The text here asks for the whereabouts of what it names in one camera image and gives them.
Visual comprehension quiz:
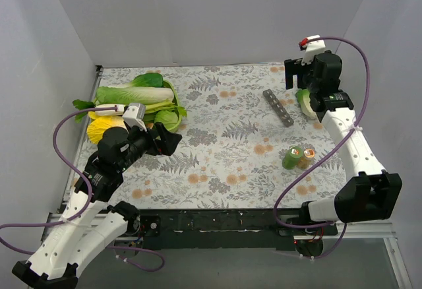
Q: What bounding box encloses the grey weekly pill organizer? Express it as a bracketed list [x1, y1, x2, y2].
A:
[262, 89, 294, 127]

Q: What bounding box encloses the green pill bottle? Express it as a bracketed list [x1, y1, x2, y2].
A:
[282, 146, 303, 170]

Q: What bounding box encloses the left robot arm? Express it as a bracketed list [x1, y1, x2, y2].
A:
[12, 123, 182, 288]

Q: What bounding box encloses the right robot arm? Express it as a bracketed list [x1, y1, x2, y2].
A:
[284, 51, 402, 235]

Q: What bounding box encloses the round green cabbage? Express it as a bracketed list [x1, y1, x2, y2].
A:
[154, 110, 179, 131]

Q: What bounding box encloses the green lettuce head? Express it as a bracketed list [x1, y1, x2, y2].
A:
[295, 89, 317, 119]

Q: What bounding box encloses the yellow cabbage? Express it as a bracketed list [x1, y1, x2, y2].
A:
[86, 116, 127, 144]

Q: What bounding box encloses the green napa cabbage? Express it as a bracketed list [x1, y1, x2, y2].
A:
[96, 86, 174, 105]

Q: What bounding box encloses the white stalk bok choy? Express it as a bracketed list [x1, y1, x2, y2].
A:
[72, 99, 177, 123]

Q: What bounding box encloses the green plastic tray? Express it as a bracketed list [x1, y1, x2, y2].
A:
[143, 80, 187, 132]

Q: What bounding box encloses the dark green leafy vegetable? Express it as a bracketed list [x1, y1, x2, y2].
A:
[129, 73, 164, 88]

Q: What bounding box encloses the clear amber pill bottle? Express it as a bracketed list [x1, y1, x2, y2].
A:
[297, 148, 316, 169]

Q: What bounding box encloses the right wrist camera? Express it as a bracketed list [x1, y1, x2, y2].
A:
[299, 35, 326, 66]

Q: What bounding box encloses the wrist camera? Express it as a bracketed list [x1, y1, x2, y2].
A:
[299, 35, 326, 66]
[123, 103, 146, 131]

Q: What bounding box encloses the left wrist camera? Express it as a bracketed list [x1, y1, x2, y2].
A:
[123, 103, 146, 131]

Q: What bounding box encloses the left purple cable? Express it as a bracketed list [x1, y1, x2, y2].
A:
[0, 104, 166, 272]

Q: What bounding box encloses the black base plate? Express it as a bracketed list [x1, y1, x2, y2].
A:
[102, 208, 339, 252]

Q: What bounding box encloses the aluminium frame rail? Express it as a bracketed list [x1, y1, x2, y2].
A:
[42, 211, 395, 247]

